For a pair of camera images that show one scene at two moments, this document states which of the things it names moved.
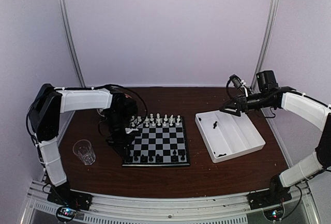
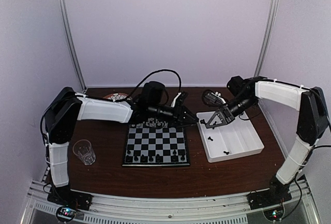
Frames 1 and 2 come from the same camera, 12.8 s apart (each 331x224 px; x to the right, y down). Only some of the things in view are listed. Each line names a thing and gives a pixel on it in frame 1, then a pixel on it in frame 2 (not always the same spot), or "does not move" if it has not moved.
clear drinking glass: (82, 148) does not move
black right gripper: (241, 105) -> (223, 113)
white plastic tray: (225, 136) does not move
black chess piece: (143, 159) does not move
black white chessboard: (162, 142) does not move
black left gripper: (119, 145) -> (179, 115)
